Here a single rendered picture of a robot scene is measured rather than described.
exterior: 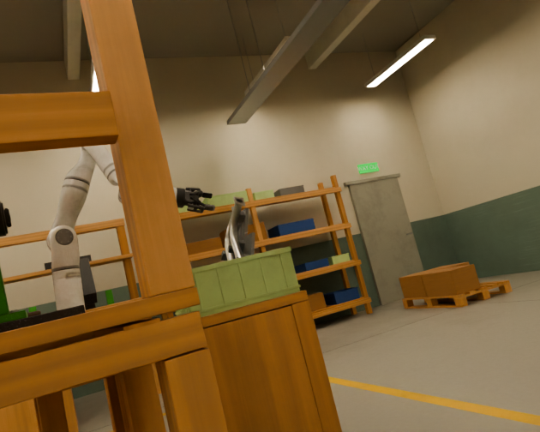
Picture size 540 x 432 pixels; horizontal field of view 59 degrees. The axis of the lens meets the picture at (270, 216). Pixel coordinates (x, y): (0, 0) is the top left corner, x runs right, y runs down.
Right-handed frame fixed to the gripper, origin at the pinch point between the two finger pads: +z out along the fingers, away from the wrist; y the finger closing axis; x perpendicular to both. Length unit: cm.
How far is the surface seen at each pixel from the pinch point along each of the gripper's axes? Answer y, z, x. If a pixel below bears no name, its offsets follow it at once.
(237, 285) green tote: -31.4, 8.4, 14.9
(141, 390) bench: -63, -22, 31
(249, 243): -16.0, 14.1, 7.1
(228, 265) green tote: -26.6, 4.8, 9.8
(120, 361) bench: -97, -32, -21
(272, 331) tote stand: -44, 21, 24
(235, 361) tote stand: -50, 9, 33
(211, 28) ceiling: 574, 76, 40
